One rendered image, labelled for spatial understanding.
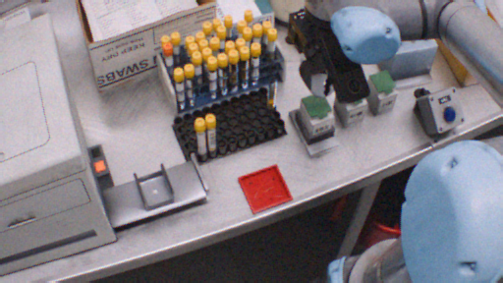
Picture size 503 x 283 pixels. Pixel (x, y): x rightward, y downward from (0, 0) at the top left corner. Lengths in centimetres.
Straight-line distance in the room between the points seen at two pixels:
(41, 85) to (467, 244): 66
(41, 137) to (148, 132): 37
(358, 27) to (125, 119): 58
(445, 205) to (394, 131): 79
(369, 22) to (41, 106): 44
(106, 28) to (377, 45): 65
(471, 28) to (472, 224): 35
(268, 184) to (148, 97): 27
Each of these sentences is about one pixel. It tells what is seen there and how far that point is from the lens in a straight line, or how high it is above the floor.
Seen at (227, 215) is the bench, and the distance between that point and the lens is 112.
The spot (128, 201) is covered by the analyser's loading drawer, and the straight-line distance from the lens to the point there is 110.
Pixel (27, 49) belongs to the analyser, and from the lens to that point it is 98.
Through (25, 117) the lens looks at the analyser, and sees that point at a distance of 90.
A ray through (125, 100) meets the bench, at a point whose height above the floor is 88.
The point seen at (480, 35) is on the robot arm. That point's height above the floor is 139.
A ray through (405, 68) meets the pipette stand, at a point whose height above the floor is 92.
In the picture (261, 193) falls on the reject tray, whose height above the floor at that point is 88.
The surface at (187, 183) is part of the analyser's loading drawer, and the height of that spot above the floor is 92.
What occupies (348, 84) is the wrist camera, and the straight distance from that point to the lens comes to 94.
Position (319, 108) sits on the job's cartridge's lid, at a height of 96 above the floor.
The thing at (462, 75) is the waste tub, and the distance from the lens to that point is 130.
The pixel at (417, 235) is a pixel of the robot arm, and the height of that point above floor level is 146.
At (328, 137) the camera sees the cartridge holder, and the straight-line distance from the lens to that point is 117.
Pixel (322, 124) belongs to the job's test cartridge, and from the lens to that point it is 114.
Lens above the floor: 190
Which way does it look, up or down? 60 degrees down
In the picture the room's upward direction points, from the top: 2 degrees clockwise
